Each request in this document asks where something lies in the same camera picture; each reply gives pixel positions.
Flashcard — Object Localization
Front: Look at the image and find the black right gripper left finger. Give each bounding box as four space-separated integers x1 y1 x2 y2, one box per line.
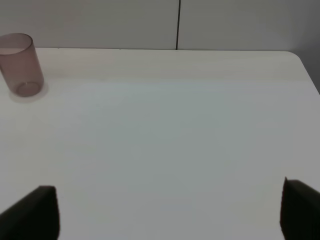
0 185 60 240

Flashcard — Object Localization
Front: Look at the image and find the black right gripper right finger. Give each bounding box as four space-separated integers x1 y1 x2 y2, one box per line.
279 178 320 240

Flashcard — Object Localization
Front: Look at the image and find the pink translucent cup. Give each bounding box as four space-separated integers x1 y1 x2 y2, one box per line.
0 33 44 97

